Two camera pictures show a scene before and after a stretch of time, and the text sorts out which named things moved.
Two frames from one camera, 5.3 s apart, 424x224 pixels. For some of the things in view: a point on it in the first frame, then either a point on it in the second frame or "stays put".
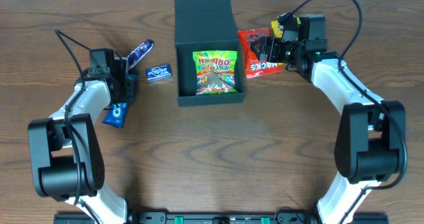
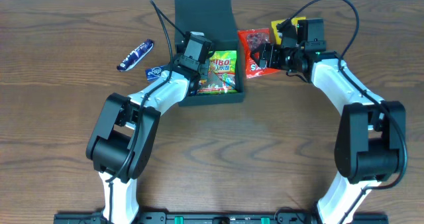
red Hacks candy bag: [254, 67] stays put
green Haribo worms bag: [215, 71] stays put
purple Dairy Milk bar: [136, 54] stays put
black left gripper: [130, 89] to [203, 73]
